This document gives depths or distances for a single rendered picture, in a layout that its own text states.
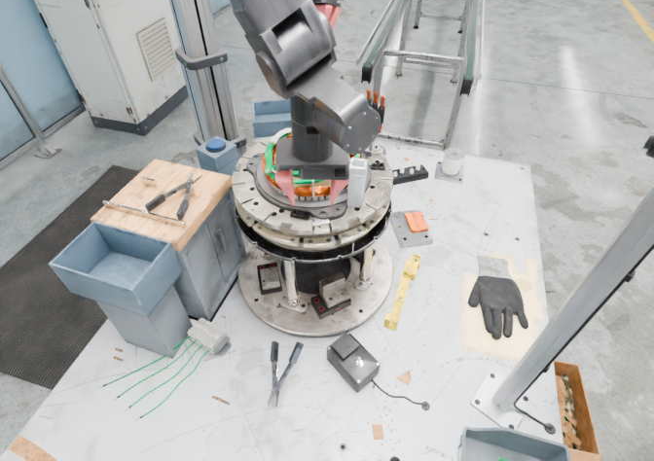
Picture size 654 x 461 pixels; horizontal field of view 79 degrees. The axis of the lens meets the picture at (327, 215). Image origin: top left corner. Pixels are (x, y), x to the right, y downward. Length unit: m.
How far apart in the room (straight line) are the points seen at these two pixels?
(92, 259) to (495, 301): 0.86
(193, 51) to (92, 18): 1.81
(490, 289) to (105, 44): 2.55
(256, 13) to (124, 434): 0.77
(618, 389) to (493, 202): 1.05
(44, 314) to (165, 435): 1.44
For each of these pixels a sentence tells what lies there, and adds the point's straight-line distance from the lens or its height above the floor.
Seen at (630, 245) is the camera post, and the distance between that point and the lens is 0.55.
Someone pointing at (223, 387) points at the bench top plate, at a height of 0.78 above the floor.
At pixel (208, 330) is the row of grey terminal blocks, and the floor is 0.82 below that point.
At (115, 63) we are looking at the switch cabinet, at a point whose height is 0.53.
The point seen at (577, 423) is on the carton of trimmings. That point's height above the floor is 0.11.
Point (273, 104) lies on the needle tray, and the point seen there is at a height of 1.05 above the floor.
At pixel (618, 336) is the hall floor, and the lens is 2.21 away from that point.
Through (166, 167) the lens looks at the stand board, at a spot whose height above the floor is 1.06.
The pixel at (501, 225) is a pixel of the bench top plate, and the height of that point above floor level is 0.78.
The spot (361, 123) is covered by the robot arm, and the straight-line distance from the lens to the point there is 0.45.
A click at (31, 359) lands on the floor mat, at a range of 2.13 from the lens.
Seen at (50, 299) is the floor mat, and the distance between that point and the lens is 2.29.
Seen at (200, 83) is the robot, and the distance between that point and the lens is 1.12.
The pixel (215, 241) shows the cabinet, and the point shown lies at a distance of 0.89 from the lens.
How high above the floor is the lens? 1.59
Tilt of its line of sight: 45 degrees down
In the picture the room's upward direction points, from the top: straight up
